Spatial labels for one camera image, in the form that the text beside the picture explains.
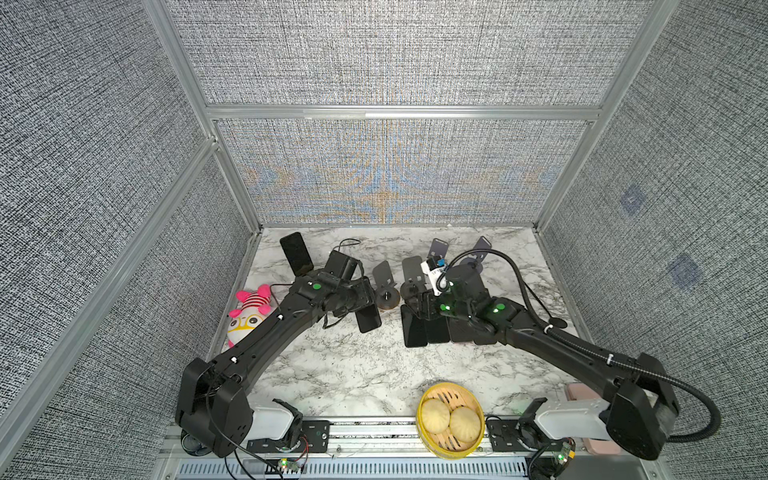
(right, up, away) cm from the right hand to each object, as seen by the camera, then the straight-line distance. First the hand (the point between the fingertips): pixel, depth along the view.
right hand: (412, 294), depth 79 cm
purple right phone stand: (+26, +14, +21) cm, 36 cm away
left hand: (-11, -1, +2) cm, 12 cm away
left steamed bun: (+5, -28, -8) cm, 29 cm away
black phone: (+2, -12, +14) cm, 19 cm away
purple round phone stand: (+11, +13, +23) cm, 29 cm away
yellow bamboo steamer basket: (+7, -34, -9) cm, 36 cm away
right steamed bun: (+12, -29, -9) cm, 33 cm away
